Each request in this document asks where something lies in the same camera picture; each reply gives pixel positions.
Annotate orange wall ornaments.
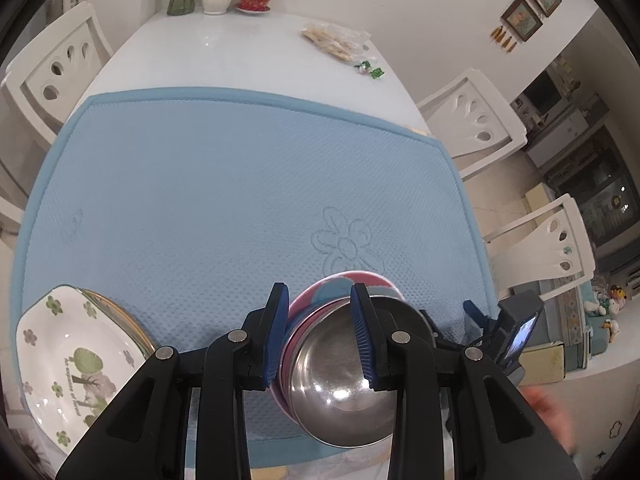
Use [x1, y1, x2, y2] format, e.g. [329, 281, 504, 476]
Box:
[490, 25, 518, 53]

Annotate white low cabinet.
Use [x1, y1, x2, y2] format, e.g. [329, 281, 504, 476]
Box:
[525, 107, 608, 171]

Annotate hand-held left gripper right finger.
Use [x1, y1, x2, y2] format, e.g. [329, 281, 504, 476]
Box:
[349, 282, 583, 480]

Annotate cream box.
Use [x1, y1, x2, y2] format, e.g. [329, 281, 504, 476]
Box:
[520, 342, 567, 386]

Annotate yellow plush toy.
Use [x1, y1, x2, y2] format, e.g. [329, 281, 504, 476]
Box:
[607, 284, 629, 313]

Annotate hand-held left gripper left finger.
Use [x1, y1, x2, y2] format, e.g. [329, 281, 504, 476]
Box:
[55, 282, 292, 480]

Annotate blue steel bowl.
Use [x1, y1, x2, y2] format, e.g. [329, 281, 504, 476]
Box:
[290, 297, 436, 448]

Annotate round gold-rimmed plate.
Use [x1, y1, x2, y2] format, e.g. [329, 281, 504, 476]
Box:
[75, 287, 157, 361]

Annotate magenta steel bowl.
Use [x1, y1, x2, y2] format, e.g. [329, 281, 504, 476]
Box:
[279, 300, 408, 426]

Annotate white floral plate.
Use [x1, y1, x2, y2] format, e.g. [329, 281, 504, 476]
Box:
[15, 285, 148, 458]

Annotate white dining chair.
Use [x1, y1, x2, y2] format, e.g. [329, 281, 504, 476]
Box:
[487, 192, 598, 301]
[0, 1, 116, 151]
[0, 195, 26, 241]
[417, 67, 528, 181]

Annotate light blue textured mat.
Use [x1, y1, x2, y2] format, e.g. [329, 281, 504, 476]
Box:
[9, 87, 501, 461]

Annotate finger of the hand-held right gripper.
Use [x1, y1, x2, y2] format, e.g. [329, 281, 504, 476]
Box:
[462, 299, 500, 350]
[417, 309, 468, 351]

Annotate person's right hand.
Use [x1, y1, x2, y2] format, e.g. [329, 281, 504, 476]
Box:
[522, 385, 581, 456]

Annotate dark glass cabinet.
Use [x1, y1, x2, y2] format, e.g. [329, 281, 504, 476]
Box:
[542, 130, 640, 266]

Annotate pink cartoon bowl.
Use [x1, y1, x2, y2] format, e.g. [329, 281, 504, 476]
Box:
[272, 270, 407, 423]

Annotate clear snack bag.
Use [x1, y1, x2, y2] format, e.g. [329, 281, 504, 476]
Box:
[300, 24, 371, 63]

